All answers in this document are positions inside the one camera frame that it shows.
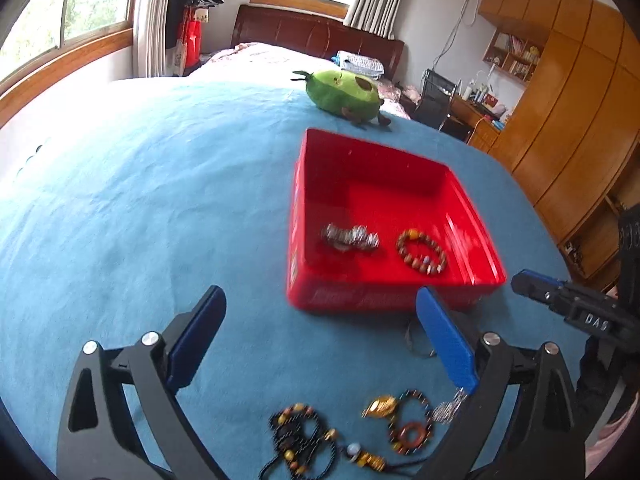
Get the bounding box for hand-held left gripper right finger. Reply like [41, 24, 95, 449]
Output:
[415, 286, 587, 480]

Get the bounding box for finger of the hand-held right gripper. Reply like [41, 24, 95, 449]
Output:
[511, 269, 626, 346]

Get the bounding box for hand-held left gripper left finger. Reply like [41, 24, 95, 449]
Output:
[56, 285, 231, 480]

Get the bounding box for dark multicoloured bead bracelet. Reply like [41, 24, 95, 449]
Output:
[387, 389, 435, 456]

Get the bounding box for silver chain bracelet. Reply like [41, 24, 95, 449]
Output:
[432, 392, 469, 423]

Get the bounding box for gold pendant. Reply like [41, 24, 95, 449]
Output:
[362, 395, 401, 420]

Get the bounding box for reddish brown ring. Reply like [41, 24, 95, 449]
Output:
[390, 422, 433, 453]

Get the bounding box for black beaded necklace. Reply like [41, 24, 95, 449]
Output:
[257, 402, 342, 480]

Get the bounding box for corded pendant with white bead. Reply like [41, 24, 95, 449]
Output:
[342, 442, 393, 473]

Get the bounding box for red plastic box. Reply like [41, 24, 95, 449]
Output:
[286, 127, 508, 315]

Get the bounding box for person's right forearm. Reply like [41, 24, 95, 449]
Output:
[584, 404, 640, 467]

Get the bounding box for wooden wardrobe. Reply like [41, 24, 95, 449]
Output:
[477, 0, 640, 286]

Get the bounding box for wooden desk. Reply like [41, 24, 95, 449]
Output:
[449, 92, 512, 157]

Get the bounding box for black chair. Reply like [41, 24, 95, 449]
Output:
[412, 69, 464, 134]

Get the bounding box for pink floral quilt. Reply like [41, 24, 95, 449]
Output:
[376, 81, 420, 120]

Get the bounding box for green avocado plush toy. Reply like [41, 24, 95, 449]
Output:
[292, 69, 394, 129]

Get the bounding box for folded towels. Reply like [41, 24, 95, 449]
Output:
[332, 51, 386, 79]

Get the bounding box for red bag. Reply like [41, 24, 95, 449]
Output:
[181, 7, 207, 67]

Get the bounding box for white sheer curtain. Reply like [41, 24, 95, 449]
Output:
[132, 0, 177, 78]

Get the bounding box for dark brown headboard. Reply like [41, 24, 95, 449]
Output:
[231, 4, 406, 81]

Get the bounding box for coat rack with dark clothes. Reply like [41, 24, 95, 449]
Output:
[164, 0, 226, 68]

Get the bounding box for large wooden framed window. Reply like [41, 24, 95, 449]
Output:
[0, 0, 146, 127]

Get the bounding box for brown wooden bead bracelet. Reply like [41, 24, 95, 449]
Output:
[396, 229, 449, 276]

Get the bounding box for silver chunky bracelet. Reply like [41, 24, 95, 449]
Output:
[320, 222, 381, 257]

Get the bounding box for white wall cable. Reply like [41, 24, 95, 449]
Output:
[434, 0, 490, 72]

